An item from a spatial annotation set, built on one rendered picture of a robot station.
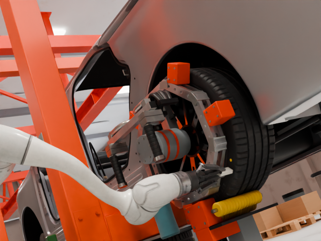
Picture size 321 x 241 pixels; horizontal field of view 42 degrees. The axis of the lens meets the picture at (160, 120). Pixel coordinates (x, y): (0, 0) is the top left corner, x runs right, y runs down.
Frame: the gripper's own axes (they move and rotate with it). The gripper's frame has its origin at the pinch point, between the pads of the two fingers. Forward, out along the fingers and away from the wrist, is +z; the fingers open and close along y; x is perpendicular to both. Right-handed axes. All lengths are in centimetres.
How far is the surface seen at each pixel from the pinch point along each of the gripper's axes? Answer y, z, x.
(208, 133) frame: 14.2, -3.9, 7.9
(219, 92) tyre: 28.3, 5.2, 14.2
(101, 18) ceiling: -78, 436, 907
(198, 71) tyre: 32.8, 6.0, 29.4
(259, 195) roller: -13.9, 19.7, -4.3
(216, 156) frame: 5.8, -2.5, 3.1
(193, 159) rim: -7.6, 6.6, 25.3
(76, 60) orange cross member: -38, 92, 329
